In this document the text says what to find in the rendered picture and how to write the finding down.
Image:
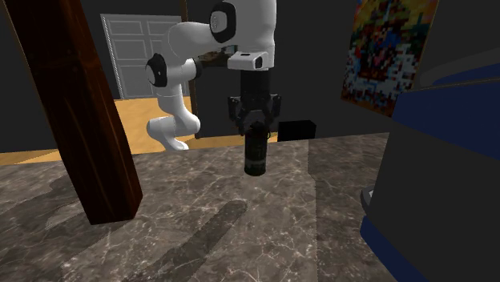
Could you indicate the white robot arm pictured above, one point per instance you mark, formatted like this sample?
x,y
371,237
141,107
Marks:
x,y
181,39

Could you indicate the black box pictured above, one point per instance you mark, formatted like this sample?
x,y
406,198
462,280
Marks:
x,y
296,131

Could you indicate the grey panelled door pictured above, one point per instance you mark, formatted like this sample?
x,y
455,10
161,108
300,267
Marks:
x,y
134,58

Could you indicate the colourful wall picture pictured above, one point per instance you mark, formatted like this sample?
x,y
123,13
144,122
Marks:
x,y
381,50

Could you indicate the dark green bottle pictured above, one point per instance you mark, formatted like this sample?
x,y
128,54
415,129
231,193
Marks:
x,y
255,152

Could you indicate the blue and black appliance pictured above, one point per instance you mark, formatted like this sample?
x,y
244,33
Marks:
x,y
441,175

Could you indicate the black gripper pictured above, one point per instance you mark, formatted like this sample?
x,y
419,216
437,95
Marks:
x,y
254,84

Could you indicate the brown wooden block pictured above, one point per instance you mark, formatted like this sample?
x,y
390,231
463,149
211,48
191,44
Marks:
x,y
82,117

